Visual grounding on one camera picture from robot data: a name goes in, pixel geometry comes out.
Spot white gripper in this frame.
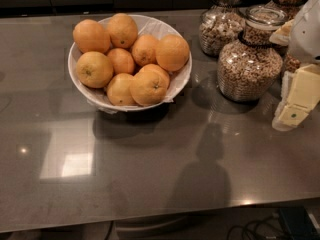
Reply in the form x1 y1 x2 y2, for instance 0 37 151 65
269 0 320 131

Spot orange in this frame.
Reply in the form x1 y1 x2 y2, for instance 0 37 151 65
73 19 110 53
156 34 190 72
131 34 159 67
140 64 170 88
130 71 167 106
76 51 114 88
106 13 138 49
105 73 136 106

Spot white bowl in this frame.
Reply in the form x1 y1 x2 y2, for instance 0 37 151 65
68 14 192 114

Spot black box under table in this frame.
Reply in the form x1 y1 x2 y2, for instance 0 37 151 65
278 207 320 240

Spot orange centre small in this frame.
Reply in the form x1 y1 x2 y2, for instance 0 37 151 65
107 48 135 74

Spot black cables under table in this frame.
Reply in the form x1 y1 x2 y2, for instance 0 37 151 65
226 214 288 240

